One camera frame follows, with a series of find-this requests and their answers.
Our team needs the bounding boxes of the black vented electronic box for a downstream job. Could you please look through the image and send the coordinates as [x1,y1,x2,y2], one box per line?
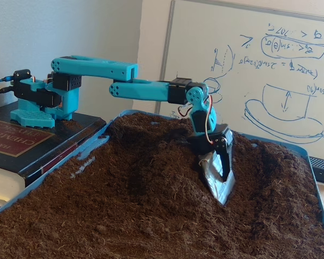
[308,156,324,186]

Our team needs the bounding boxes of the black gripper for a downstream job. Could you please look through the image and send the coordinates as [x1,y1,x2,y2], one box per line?
[187,124,234,182]

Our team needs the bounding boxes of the brown soil pile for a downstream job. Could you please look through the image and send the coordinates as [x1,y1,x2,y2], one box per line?
[0,112,324,259]

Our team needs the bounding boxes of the blue plastic tray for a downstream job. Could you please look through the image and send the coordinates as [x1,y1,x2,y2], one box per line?
[0,109,324,259]

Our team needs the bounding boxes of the black controller box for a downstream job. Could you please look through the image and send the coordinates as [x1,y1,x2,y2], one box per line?
[12,69,32,82]

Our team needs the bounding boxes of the red white servo wire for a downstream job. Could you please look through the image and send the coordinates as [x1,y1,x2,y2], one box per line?
[177,94,214,145]

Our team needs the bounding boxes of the black chemistry physics handbook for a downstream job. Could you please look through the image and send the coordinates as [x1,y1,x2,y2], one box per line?
[0,105,107,210]

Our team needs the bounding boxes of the whiteboard with blue drawings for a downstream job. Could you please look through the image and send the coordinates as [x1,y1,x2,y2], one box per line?
[155,0,324,162]

